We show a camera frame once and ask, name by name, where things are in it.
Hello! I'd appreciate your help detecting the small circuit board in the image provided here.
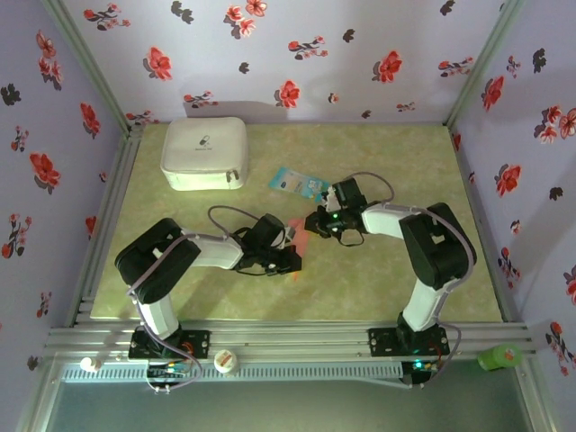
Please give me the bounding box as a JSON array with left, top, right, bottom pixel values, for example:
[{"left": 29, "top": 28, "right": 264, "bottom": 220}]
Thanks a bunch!
[
  {"left": 402, "top": 358, "right": 440, "bottom": 389},
  {"left": 147, "top": 364, "right": 191, "bottom": 378}
]

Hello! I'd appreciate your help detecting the aluminium frame side rail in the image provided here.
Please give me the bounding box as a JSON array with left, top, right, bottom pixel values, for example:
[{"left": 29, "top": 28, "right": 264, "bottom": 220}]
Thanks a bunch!
[
  {"left": 449, "top": 125, "right": 527, "bottom": 325},
  {"left": 66, "top": 125, "right": 146, "bottom": 328}
]

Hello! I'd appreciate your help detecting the pink paper sheet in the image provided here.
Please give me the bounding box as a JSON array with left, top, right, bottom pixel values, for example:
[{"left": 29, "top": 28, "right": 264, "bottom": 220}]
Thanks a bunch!
[{"left": 286, "top": 218, "right": 311, "bottom": 283}]

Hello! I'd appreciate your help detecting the white jar red label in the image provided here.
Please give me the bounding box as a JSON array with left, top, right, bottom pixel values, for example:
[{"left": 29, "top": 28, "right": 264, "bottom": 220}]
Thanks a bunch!
[{"left": 212, "top": 349, "right": 239, "bottom": 374}]

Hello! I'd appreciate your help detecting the blue wet wipes packet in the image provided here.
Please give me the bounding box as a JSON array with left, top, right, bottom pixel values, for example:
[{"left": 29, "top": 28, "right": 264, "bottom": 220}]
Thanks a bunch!
[{"left": 267, "top": 166, "right": 332, "bottom": 203}]

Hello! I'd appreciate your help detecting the aluminium frame post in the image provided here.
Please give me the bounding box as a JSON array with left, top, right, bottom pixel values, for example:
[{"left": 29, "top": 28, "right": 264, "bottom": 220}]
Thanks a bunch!
[
  {"left": 442, "top": 0, "right": 528, "bottom": 130},
  {"left": 40, "top": 0, "right": 134, "bottom": 134}
]

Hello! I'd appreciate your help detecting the grey slotted cable duct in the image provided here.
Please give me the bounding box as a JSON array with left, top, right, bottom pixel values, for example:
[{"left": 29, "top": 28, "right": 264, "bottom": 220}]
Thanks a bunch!
[{"left": 60, "top": 363, "right": 404, "bottom": 383}]

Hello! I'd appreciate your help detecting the green plastic bottle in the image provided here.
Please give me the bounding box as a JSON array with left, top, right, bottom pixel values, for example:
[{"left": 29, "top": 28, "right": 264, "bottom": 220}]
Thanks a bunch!
[{"left": 476, "top": 343, "right": 525, "bottom": 373}]

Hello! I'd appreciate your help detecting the white fabric zip case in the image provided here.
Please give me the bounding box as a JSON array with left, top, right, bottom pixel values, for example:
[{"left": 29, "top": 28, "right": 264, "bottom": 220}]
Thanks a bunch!
[{"left": 159, "top": 116, "right": 249, "bottom": 193}]

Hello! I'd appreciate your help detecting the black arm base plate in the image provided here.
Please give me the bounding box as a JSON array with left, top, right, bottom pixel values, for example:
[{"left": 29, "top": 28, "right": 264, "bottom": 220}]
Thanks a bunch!
[
  {"left": 128, "top": 329, "right": 212, "bottom": 360},
  {"left": 367, "top": 327, "right": 451, "bottom": 357}
]

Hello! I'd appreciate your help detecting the wide aluminium frame rail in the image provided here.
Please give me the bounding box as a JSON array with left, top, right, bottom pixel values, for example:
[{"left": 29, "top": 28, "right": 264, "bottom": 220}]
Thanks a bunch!
[{"left": 43, "top": 319, "right": 539, "bottom": 360}]

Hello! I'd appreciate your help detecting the lilac right arm cable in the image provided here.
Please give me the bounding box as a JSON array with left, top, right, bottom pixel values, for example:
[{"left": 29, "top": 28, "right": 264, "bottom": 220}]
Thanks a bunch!
[{"left": 346, "top": 172, "right": 478, "bottom": 389}]

